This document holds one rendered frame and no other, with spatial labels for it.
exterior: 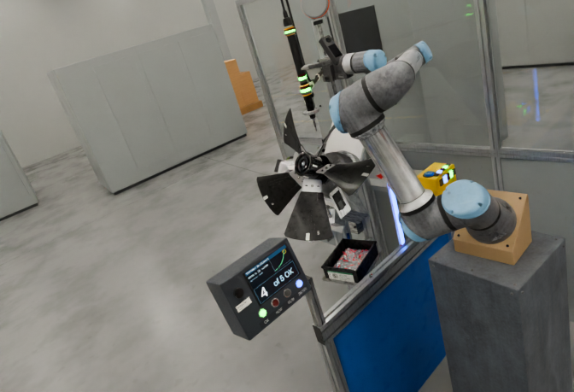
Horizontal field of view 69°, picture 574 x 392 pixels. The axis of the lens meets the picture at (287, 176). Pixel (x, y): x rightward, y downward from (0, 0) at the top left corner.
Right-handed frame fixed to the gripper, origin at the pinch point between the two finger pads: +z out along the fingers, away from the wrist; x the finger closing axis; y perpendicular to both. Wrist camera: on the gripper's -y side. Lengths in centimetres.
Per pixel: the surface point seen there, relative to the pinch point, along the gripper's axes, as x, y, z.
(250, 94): 438, 132, 708
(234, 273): -78, 41, -32
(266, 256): -67, 42, -33
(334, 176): -5.8, 48.3, -3.4
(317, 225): -16, 69, 4
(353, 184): -8, 50, -15
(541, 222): 70, 104, -55
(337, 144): 27, 49, 25
